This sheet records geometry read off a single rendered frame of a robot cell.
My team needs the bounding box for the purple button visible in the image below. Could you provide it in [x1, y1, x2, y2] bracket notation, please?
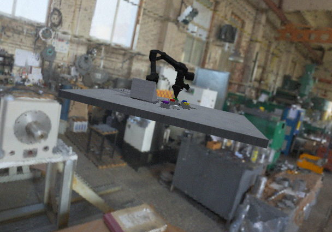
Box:
[160, 100, 170, 109]

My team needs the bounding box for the yellow button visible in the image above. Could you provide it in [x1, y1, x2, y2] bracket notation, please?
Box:
[182, 102, 190, 109]

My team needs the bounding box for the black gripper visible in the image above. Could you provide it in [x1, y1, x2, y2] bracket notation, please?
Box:
[172, 78, 183, 98]

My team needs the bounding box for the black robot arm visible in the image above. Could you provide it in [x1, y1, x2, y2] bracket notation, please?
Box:
[146, 50, 195, 90]

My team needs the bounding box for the red button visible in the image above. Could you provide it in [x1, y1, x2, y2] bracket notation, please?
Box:
[169, 99, 176, 105]

